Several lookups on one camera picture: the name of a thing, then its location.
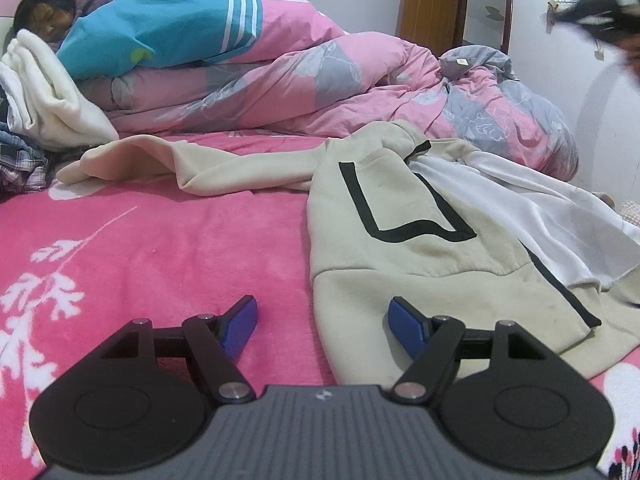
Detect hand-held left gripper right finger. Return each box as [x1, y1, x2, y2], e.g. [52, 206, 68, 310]
[387, 296, 546, 406]

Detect beige zip jacket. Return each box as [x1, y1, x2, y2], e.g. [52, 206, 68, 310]
[56, 120, 640, 391]

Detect cream fleece cloth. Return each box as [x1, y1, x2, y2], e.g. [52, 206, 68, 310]
[0, 29, 121, 151]

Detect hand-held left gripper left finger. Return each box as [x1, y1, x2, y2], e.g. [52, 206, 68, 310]
[100, 294, 258, 406]

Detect pink grey blue quilt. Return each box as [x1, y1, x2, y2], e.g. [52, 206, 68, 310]
[55, 0, 581, 181]

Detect dark brown door frame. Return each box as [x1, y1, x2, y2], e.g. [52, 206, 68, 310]
[452, 0, 516, 56]

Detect pink floral bed blanket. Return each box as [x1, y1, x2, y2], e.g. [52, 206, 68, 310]
[0, 132, 640, 480]

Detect pink cream headboard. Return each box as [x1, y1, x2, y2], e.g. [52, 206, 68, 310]
[0, 0, 31, 56]

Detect pile of folded clothes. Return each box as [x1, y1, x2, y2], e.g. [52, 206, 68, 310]
[0, 85, 51, 196]

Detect wooden door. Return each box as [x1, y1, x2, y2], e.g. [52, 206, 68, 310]
[400, 0, 458, 58]

